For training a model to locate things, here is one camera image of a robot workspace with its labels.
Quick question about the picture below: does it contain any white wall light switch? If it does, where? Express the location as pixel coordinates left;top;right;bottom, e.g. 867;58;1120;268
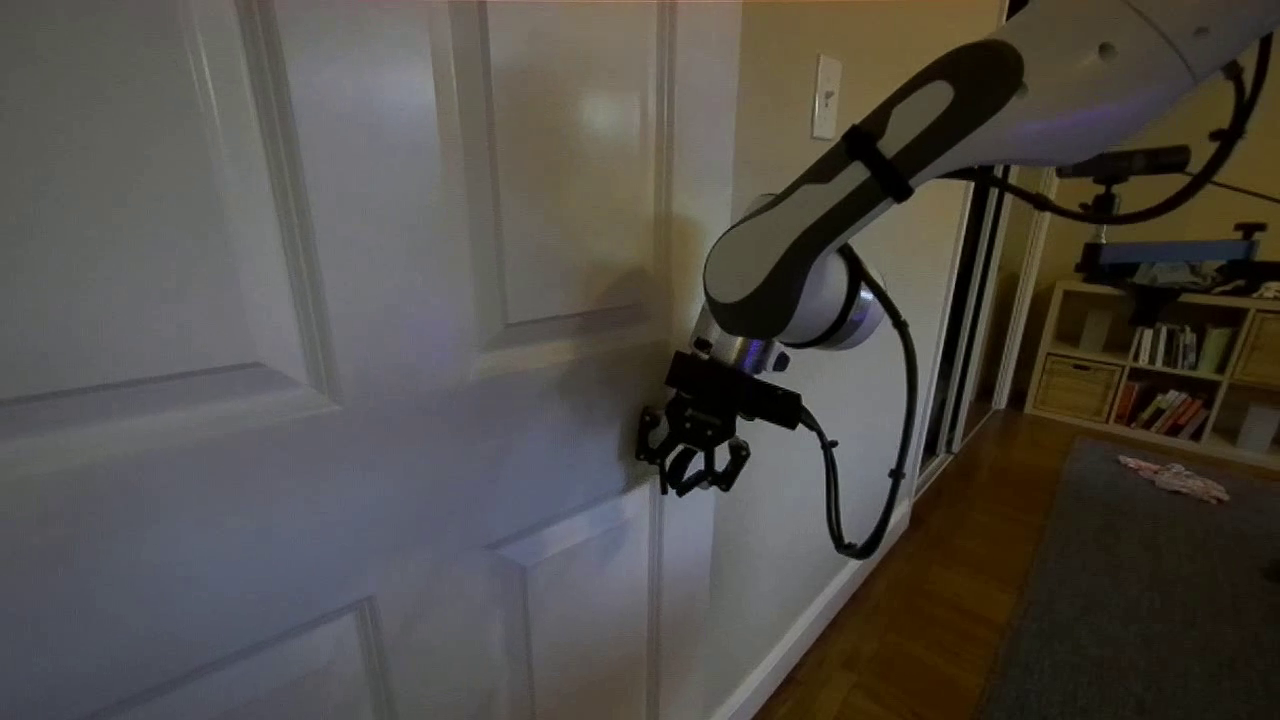
814;58;844;139

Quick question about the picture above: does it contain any white cube bookshelf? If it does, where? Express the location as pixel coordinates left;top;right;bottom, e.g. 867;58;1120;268
1026;282;1280;467

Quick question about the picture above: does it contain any white baseboard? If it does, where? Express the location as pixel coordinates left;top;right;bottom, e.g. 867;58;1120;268
709;496;919;720

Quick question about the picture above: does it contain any grey carpet rug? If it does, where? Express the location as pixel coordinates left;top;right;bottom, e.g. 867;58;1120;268
979;441;1280;720

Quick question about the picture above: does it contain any black camera on stand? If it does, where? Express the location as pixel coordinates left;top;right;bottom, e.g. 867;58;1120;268
1063;144;1191;220

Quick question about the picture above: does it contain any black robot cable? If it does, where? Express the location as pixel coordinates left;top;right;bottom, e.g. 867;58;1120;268
791;27;1271;566

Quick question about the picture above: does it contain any dark sliding door frame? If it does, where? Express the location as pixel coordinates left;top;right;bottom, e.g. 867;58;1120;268
918;173;1007;489

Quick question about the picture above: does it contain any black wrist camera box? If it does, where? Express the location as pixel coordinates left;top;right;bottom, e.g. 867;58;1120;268
670;351;803;428

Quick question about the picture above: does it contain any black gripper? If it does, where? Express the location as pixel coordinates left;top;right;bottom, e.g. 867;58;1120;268
637;402;751;496

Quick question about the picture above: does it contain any white panelled door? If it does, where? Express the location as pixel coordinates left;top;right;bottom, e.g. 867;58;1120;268
0;0;712;720

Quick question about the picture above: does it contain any white cloth on rug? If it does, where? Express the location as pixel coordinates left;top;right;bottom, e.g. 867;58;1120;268
1117;458;1232;506

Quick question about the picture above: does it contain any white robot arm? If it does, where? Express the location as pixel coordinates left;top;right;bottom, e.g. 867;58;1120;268
637;0;1280;491

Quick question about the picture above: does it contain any blue clamp bar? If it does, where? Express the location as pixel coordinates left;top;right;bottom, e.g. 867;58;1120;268
1078;225;1280;291

